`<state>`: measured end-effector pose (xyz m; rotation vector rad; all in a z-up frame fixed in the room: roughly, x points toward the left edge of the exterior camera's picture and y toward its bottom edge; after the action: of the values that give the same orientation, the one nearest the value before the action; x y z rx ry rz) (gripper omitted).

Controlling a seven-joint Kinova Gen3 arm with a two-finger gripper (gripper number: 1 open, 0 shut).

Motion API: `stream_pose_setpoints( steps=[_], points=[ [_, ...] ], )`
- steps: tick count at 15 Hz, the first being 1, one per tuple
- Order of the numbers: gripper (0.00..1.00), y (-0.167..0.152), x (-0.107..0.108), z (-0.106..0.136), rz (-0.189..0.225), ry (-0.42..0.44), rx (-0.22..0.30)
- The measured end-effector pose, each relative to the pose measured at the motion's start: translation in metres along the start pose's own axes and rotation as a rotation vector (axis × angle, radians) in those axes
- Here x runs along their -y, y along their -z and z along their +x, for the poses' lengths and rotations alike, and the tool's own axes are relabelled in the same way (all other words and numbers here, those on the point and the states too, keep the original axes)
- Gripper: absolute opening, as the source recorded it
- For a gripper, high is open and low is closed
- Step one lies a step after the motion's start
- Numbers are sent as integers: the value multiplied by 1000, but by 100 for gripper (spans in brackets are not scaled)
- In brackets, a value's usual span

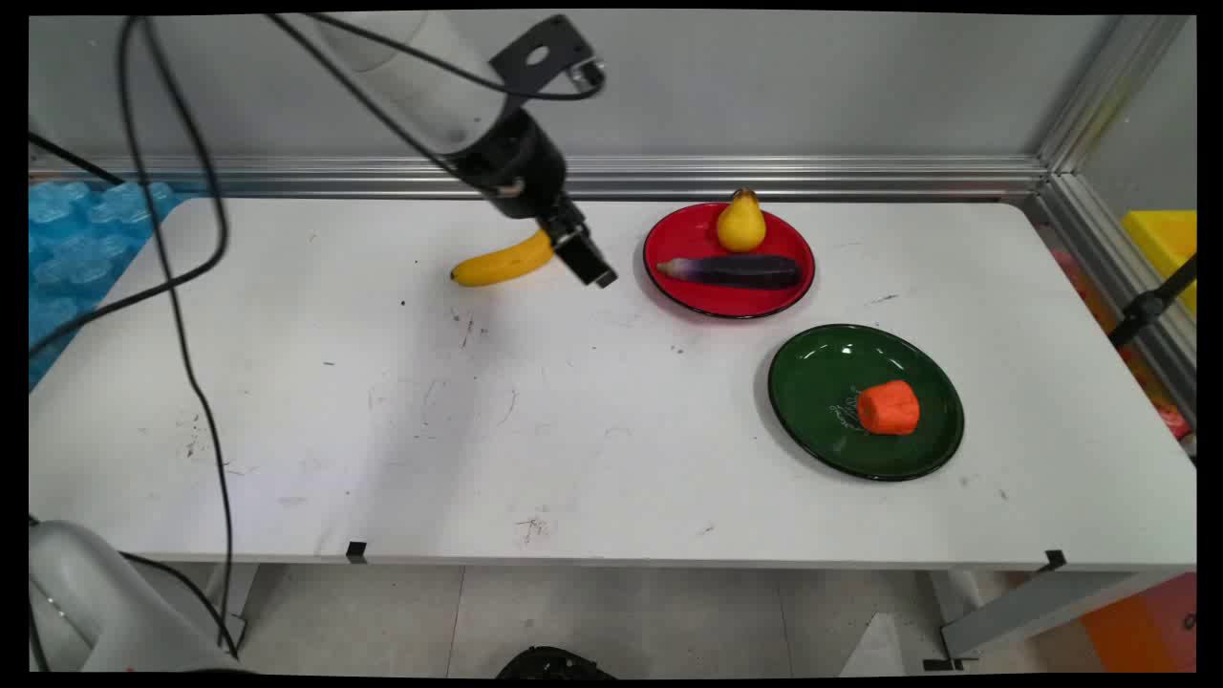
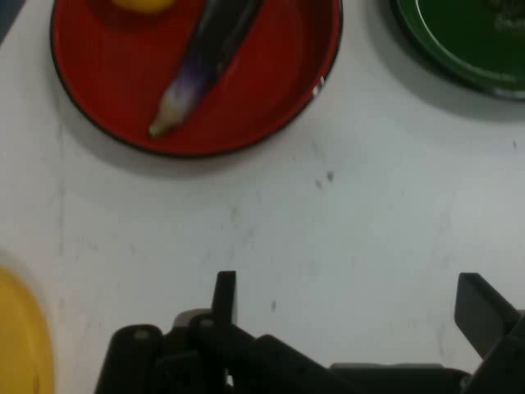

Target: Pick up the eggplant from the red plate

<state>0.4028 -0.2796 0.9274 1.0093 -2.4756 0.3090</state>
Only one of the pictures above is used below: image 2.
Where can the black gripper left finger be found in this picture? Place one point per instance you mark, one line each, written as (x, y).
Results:
(221, 349)

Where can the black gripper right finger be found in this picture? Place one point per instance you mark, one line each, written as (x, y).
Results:
(488, 324)

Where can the purple eggplant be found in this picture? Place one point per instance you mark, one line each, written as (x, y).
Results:
(205, 61)

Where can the yellow banana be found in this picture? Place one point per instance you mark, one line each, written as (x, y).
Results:
(20, 336)

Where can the red round plate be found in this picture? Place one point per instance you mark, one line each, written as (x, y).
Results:
(275, 82)

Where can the green round plate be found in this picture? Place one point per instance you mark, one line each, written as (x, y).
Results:
(451, 41)

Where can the yellow pear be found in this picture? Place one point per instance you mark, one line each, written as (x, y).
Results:
(141, 5)

